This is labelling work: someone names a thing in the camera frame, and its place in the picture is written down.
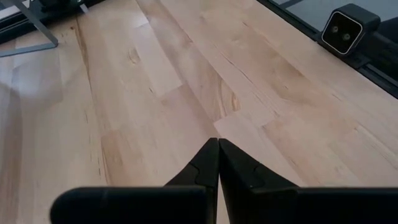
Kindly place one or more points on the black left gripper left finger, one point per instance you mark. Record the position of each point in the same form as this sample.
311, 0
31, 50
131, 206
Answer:
140, 205

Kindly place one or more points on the black table-level camera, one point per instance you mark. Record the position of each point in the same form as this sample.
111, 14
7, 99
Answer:
342, 32

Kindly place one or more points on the grey perforated metal stand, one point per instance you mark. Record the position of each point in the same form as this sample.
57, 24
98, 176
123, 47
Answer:
28, 49

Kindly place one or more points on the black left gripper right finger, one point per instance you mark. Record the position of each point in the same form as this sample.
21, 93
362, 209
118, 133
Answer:
295, 205

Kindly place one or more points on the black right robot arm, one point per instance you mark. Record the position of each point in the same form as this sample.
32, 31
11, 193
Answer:
62, 3

